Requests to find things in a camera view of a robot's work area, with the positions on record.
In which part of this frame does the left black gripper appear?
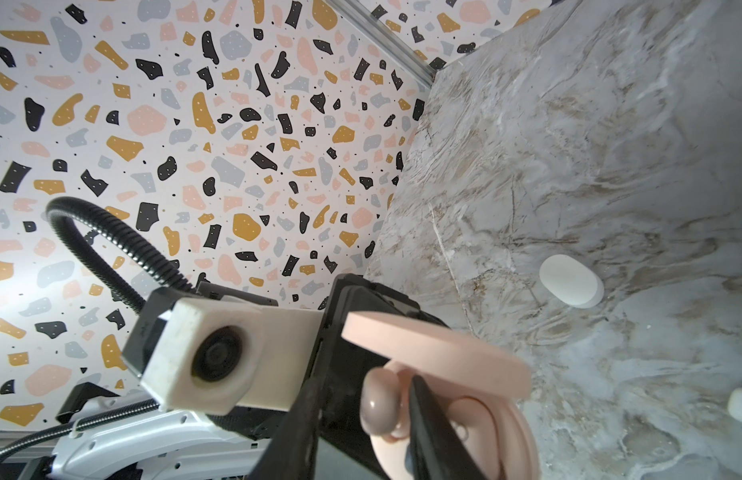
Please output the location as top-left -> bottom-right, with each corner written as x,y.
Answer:
214,272 -> 450,480

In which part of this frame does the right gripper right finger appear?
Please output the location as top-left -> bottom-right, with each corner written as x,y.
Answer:
409,375 -> 485,480

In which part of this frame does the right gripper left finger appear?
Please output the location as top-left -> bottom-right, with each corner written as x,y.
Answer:
248,379 -> 323,480

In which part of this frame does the pink earbud case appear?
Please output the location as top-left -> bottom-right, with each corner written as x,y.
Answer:
342,311 -> 540,479

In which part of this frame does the white earbud case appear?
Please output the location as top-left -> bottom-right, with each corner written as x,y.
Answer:
539,254 -> 604,309

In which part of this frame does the pink earbud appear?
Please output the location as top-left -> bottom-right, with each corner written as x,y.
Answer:
359,368 -> 402,436

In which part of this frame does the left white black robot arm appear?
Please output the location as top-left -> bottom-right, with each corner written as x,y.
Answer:
0,274 -> 435,479

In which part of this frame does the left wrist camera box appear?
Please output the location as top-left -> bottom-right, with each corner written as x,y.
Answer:
122,287 -> 322,416

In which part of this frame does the black corrugated cable conduit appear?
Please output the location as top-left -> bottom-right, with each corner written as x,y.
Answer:
0,196 -> 195,480

